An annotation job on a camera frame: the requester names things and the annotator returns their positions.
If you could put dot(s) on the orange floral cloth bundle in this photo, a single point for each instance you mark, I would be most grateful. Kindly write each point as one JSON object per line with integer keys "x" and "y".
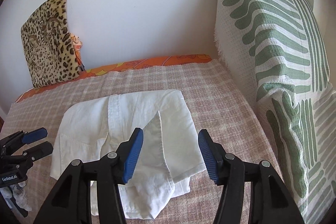
{"x": 76, "y": 45}

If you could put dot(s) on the pink checked blanket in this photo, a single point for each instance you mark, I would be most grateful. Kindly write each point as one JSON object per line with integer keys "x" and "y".
{"x": 210, "y": 87}

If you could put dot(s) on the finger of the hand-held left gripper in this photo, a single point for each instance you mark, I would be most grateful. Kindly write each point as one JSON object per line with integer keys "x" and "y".
{"x": 39, "y": 150}
{"x": 34, "y": 134}

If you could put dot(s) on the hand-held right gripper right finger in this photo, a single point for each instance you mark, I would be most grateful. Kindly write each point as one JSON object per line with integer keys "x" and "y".
{"x": 207, "y": 155}

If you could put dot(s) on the grey mottled slipper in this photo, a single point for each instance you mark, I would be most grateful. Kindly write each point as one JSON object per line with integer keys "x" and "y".
{"x": 19, "y": 193}

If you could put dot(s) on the orange floral bed sheet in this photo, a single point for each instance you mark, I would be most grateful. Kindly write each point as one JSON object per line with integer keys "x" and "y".
{"x": 157, "y": 60}

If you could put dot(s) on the green striped white pillow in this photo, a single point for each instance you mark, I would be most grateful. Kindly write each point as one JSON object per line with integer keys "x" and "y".
{"x": 275, "y": 43}

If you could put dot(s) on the white shirt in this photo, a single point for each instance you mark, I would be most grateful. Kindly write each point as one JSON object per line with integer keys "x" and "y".
{"x": 86, "y": 121}

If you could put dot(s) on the leopard print cushion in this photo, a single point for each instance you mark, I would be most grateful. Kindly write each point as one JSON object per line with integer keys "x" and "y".
{"x": 47, "y": 56}

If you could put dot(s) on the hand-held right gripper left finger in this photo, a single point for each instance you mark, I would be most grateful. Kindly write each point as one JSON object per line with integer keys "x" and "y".
{"x": 134, "y": 155}

